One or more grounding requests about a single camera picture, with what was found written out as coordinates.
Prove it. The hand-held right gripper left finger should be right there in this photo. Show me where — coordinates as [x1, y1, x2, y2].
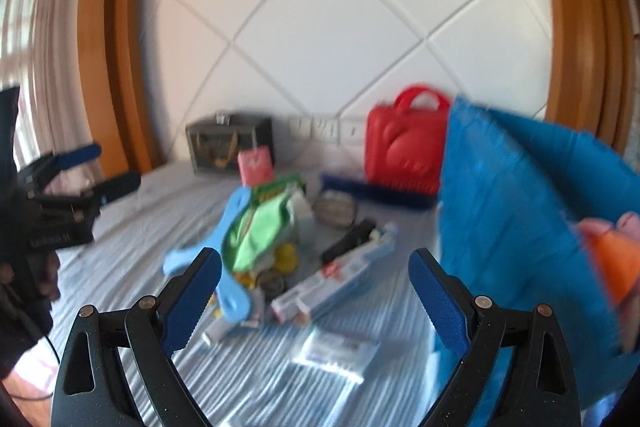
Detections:
[50, 247, 223, 427]

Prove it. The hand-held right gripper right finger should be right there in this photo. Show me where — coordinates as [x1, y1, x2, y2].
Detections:
[408, 248, 583, 427]

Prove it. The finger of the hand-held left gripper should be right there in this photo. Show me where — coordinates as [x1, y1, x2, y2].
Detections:
[19, 144, 103, 194]
[39, 170, 143, 210]

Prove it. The blue plastic crate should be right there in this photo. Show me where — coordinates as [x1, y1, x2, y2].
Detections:
[432, 96, 640, 413]

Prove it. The orange pig plush toy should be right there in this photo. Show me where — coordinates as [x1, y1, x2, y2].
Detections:
[574, 212, 640, 355]

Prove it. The person's left forearm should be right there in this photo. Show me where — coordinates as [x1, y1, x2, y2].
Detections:
[0, 282, 55, 380]

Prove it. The person's left hand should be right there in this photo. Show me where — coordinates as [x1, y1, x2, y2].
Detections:
[0, 251, 62, 304]

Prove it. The light blue plastic hanger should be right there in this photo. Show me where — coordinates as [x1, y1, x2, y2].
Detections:
[162, 187, 254, 323]

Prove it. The clear tape roll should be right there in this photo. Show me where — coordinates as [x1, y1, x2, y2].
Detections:
[257, 269, 289, 296]

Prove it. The green cloth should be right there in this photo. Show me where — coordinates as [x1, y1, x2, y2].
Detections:
[222, 194, 297, 274]

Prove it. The light blue striped bed sheet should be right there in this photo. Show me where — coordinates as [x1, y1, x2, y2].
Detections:
[10, 162, 501, 427]

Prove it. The pale pink curtain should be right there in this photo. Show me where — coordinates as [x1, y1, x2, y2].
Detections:
[0, 0, 97, 168]

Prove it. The long toothpaste box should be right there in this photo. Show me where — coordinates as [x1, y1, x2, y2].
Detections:
[270, 224, 399, 323]

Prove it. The black stapler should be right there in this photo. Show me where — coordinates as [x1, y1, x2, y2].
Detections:
[320, 219, 377, 263]

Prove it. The white blue flat packet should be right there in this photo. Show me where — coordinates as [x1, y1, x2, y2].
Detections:
[291, 328, 381, 384]

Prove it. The dark blue brush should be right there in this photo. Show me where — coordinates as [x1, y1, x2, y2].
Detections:
[319, 173, 442, 212]

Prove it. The grey mesh oval pouch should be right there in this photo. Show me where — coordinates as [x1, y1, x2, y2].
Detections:
[314, 196, 359, 228]

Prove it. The green yellow packet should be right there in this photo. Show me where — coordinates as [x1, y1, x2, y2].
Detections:
[250, 174, 307, 208]

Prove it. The small pink box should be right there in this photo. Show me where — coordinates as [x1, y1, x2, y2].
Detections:
[237, 147, 276, 186]

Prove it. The small white carton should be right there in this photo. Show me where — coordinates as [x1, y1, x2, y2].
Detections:
[287, 192, 316, 229]

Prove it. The red plastic carry case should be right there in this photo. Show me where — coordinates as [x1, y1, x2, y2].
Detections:
[364, 84, 453, 198]

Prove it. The white padded headboard panel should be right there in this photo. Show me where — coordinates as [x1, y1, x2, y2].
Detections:
[142, 0, 556, 168]

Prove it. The wooden headboard frame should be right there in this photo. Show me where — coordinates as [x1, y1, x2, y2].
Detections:
[77, 0, 640, 178]

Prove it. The black cable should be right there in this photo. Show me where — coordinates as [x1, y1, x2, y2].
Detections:
[9, 329, 62, 402]

